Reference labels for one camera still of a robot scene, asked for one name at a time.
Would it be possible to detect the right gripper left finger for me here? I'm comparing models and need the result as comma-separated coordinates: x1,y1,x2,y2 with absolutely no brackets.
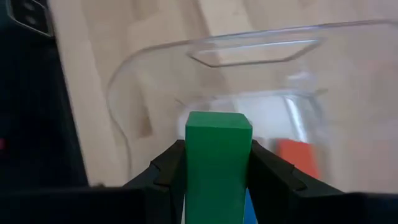
0,139,187,224

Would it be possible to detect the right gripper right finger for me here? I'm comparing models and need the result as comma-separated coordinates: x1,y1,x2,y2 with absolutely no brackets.
248,139,398,224

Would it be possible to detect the orange triangular wooden block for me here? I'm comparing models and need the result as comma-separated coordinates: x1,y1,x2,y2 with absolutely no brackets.
275,138,322,180

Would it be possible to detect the blue short wooden block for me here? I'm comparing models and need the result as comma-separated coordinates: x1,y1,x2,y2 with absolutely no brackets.
243,188,259,224

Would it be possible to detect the green thick wooden block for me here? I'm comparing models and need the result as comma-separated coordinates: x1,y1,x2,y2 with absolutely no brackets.
184,111,253,224

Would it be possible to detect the clear plastic bin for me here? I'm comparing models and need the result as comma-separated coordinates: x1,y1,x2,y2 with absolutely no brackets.
105,18,398,224

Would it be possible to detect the black device grey rim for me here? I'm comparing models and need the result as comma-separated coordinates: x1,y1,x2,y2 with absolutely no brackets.
6,0,53,38

